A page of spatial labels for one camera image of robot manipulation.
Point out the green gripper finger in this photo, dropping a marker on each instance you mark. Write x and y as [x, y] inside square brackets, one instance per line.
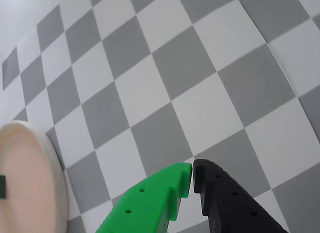
[150, 203]

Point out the grey white checkerboard mat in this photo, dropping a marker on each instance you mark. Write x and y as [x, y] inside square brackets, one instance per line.
[175, 80]

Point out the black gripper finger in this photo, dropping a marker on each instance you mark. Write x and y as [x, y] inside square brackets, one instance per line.
[230, 208]

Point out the beige round plate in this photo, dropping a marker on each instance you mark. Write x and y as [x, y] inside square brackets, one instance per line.
[30, 180]

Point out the dark green dice cube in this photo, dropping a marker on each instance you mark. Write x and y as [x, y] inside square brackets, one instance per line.
[2, 187]

